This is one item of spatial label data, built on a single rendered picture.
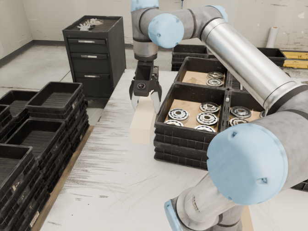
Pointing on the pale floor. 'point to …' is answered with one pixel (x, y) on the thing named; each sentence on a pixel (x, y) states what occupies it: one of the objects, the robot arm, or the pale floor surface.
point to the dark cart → (96, 56)
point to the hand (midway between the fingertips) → (145, 111)
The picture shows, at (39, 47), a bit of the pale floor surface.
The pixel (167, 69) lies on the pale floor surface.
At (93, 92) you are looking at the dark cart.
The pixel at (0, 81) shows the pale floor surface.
